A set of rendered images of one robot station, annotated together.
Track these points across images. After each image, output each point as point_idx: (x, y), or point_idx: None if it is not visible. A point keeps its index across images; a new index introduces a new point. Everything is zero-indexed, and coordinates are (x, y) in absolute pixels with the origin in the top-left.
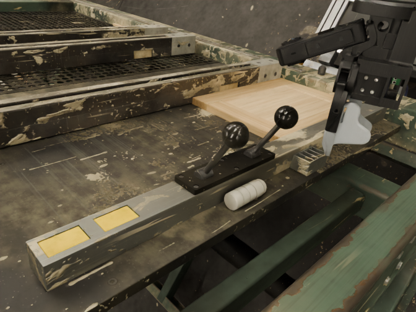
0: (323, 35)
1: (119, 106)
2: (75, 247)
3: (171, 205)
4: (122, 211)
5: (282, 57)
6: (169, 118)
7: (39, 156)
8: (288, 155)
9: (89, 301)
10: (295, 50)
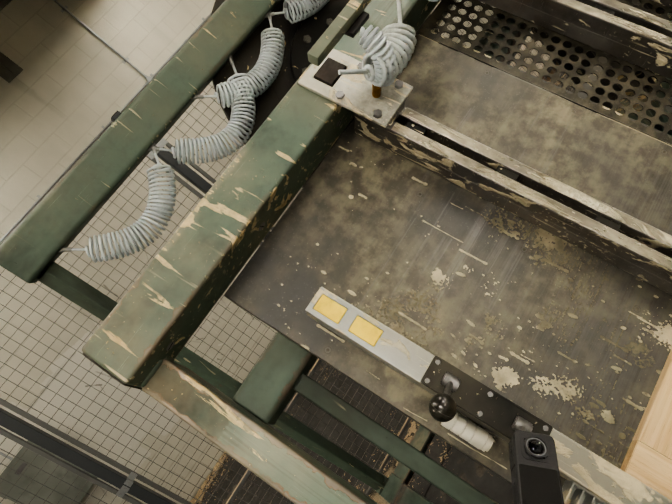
0: (517, 486)
1: (573, 234)
2: (325, 319)
3: (396, 366)
4: (374, 331)
5: (510, 440)
6: (613, 293)
7: (446, 214)
8: (563, 474)
9: (308, 343)
10: (512, 454)
